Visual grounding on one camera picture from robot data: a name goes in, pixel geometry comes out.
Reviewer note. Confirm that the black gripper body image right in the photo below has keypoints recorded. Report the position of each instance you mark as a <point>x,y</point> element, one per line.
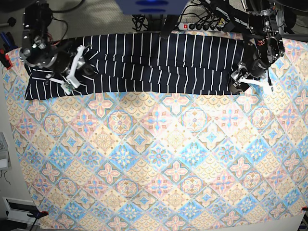
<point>247,73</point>

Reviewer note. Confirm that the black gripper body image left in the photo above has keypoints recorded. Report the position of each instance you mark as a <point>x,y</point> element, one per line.
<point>60,60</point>

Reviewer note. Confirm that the navy white striped T-shirt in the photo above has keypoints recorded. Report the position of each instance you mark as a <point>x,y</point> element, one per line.
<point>182,63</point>

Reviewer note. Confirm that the red black clamp upper left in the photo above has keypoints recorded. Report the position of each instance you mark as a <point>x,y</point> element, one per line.
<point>8,45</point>

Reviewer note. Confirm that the white power strip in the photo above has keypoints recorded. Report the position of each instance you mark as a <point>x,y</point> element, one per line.
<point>204,26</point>

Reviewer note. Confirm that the patterned tile tablecloth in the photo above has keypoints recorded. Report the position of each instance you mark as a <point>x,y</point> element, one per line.
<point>151,162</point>

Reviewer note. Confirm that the white device left edge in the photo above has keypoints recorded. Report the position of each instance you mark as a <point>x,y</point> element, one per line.
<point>5,162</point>

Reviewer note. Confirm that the blue black clamp lower left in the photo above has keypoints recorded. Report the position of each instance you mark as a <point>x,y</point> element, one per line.
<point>37,214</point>

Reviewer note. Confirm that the white box lower left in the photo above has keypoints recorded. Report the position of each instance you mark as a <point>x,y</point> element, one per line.
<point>18,210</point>

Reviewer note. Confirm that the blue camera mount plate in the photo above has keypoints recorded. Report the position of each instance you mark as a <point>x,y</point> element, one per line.
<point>172,7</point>

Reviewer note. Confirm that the black center post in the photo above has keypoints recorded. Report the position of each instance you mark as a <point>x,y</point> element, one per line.
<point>168,26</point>

